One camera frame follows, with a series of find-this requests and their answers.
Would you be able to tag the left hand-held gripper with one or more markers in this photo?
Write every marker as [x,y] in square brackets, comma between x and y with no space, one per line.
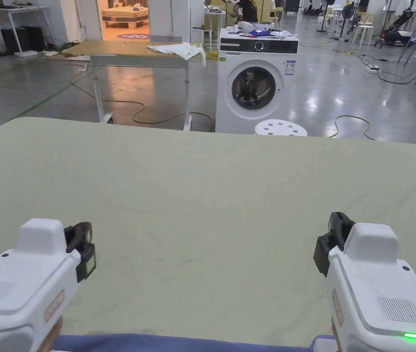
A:
[20,293]

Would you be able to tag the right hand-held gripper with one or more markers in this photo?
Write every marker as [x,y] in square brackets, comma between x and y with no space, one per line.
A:
[380,293]

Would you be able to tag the person's right hand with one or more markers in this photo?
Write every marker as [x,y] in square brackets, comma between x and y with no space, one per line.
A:
[335,332]

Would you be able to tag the person's left hand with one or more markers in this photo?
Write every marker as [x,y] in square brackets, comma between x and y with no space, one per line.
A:
[53,335]

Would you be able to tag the blue garment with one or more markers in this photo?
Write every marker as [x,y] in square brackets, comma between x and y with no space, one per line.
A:
[193,343]

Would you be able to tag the white power strip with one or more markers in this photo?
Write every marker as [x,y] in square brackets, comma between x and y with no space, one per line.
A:
[371,68]

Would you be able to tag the white washing machine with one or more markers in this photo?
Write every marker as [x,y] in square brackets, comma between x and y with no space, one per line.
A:
[255,80]

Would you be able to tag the black computer tower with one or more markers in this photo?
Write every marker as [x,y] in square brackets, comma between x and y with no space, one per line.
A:
[24,38]

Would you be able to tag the white cloth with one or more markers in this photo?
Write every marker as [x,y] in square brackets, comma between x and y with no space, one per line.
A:
[182,49]

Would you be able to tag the black standing fan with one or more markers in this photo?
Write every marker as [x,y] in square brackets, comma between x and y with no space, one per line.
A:
[347,13]

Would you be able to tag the wooden bed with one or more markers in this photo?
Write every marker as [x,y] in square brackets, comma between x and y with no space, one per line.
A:
[125,15]

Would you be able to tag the white desk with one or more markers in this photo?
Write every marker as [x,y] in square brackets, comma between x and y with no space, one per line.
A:
[13,9]

